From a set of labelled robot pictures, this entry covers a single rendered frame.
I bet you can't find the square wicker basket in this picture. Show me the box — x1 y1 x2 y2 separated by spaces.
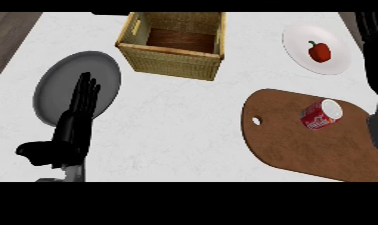
114 12 228 82

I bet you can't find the brown wooden cutting board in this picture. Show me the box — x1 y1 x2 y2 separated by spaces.
240 88 378 183

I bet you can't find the grey round plate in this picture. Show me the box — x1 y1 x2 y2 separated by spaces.
32 50 123 128

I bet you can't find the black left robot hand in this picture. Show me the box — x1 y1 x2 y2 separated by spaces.
15 71 104 170

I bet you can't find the red soda can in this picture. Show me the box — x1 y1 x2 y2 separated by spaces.
300 98 346 131

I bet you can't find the white round plate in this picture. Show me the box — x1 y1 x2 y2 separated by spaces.
281 24 355 76

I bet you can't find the red bell pepper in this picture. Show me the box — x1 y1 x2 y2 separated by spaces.
308 40 333 64

